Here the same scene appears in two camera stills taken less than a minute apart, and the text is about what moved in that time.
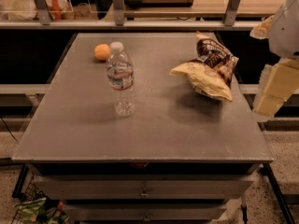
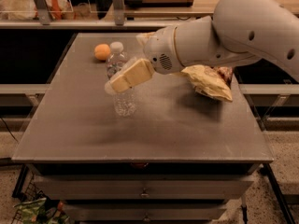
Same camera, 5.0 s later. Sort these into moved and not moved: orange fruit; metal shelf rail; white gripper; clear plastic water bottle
Moved: white gripper
Not moved: clear plastic water bottle; orange fruit; metal shelf rail
